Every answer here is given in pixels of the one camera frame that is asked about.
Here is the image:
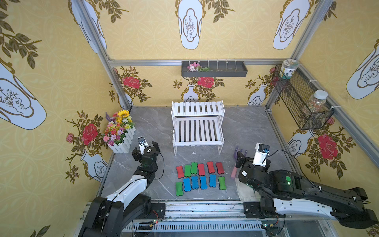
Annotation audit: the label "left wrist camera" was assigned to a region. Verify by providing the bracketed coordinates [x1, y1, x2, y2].
[138, 136, 149, 152]

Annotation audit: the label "jar of colourful beads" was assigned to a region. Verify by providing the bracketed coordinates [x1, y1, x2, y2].
[307, 90, 328, 113]

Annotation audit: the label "pink flower in tray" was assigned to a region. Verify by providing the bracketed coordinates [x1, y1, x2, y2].
[187, 62, 210, 72]

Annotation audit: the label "purple garden fork pink handle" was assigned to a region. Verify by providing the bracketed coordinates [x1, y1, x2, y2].
[231, 146, 248, 179]

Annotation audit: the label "blue eraser bottom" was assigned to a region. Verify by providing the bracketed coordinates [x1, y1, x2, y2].
[209, 174, 217, 188]
[200, 176, 208, 190]
[183, 178, 191, 192]
[191, 176, 199, 190]

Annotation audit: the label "aluminium frame post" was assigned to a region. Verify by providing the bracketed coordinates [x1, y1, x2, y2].
[68, 1, 132, 110]
[264, 0, 334, 109]

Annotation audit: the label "jar with green label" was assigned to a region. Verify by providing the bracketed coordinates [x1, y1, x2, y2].
[279, 59, 299, 80]

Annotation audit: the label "black wire wall basket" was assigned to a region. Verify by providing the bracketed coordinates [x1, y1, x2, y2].
[272, 65, 334, 130]

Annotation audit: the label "aluminium frame post right rear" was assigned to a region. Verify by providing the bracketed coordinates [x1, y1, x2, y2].
[264, 0, 334, 109]

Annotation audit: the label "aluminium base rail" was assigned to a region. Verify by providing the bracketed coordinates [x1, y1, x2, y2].
[123, 200, 338, 237]

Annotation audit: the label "white gardening glove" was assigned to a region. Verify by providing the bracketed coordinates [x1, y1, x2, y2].
[235, 179, 261, 202]

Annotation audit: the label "green eraser top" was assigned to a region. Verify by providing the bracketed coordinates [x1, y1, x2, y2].
[190, 162, 198, 175]
[184, 165, 191, 177]

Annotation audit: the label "green eraser bottom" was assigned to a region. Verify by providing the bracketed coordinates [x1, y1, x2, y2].
[175, 182, 184, 197]
[218, 176, 227, 190]

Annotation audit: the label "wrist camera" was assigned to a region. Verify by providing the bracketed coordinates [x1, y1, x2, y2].
[253, 143, 270, 167]
[138, 136, 149, 152]

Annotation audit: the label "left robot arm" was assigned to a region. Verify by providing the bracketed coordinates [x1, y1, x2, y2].
[79, 136, 160, 237]

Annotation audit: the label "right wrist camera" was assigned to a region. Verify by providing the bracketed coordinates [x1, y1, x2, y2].
[253, 143, 270, 167]

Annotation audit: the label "grey wall tray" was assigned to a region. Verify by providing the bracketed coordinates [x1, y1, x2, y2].
[181, 60, 248, 78]

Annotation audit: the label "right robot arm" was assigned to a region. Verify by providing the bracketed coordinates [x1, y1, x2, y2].
[236, 152, 379, 229]

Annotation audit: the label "green eraser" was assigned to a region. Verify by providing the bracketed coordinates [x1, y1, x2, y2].
[184, 165, 191, 177]
[218, 176, 227, 190]
[190, 162, 198, 175]
[175, 182, 184, 197]

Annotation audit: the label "artificial flowers in white planter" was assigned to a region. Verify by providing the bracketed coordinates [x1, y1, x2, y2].
[103, 110, 136, 154]

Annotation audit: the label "aluminium frame post left rear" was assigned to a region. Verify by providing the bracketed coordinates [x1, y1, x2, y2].
[68, 1, 132, 110]

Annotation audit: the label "white slatted wooden shelf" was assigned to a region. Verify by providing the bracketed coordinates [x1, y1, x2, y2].
[171, 100, 225, 155]

